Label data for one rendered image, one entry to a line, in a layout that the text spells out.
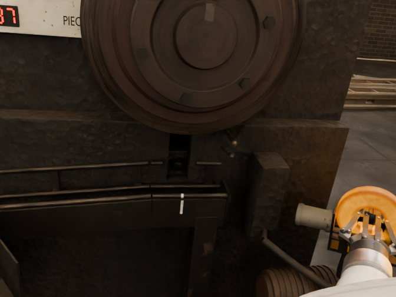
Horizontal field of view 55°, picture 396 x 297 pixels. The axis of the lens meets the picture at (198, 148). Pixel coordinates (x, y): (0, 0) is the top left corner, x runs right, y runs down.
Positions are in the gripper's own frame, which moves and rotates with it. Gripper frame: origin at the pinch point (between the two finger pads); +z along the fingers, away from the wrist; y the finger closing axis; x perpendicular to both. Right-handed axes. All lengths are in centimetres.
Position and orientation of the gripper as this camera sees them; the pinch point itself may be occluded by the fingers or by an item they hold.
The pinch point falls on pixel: (372, 211)
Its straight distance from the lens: 102.7
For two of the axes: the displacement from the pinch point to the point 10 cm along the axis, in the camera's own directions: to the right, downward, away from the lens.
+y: 9.0, 2.6, -3.4
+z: 4.2, -3.9, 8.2
